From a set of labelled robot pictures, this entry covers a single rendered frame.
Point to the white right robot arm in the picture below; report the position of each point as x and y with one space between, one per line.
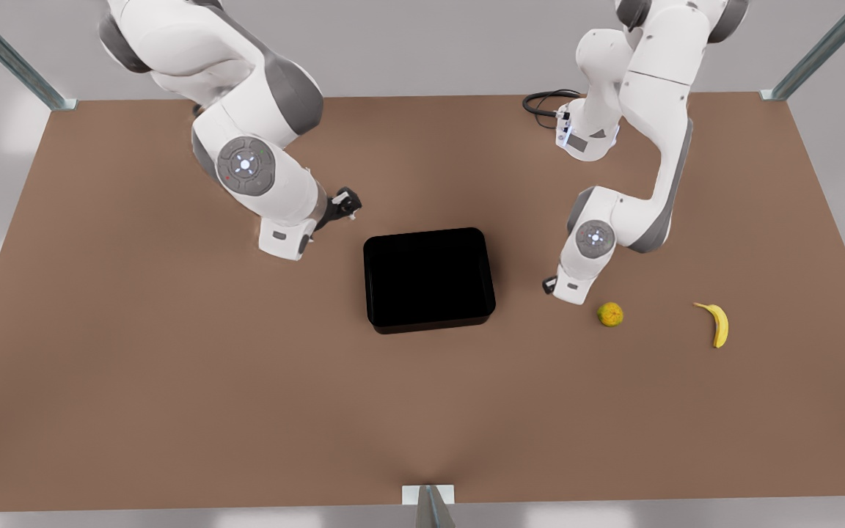
246 110

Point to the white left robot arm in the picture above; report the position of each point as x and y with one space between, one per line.
650 88

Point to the yellow-green round fruit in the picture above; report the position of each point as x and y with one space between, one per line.
610 314

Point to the black rectangular tray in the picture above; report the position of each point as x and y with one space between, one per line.
428 279

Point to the yellow banana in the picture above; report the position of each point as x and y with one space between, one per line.
719 324

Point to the silver frame post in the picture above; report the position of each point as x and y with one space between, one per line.
430 504
8 53
818 51

